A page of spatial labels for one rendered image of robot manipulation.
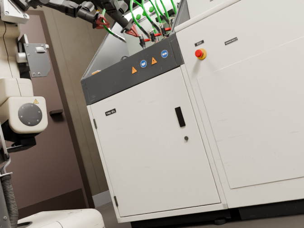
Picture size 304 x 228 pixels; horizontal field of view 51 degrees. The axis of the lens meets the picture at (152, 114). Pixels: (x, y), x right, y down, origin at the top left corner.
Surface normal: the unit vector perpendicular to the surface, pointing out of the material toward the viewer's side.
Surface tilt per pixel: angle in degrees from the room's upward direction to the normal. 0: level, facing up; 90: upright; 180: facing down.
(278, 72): 90
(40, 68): 90
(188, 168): 90
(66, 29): 90
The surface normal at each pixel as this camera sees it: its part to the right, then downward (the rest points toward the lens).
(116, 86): -0.54, 0.07
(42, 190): 0.62, -0.25
